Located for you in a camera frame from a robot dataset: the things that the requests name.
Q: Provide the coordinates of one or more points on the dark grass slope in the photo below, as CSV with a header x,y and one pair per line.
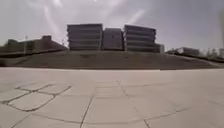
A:
x,y
110,60

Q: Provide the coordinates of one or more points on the pale pole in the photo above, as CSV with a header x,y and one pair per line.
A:
x,y
25,45

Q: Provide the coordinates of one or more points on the pale concrete slab pavement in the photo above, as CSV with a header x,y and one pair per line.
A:
x,y
133,96

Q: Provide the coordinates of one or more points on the large grey multi-storey building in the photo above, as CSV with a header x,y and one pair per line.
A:
x,y
113,37

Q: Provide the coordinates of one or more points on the low pale building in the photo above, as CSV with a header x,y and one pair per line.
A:
x,y
188,51

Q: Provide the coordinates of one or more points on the low brown building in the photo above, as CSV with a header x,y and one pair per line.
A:
x,y
36,45

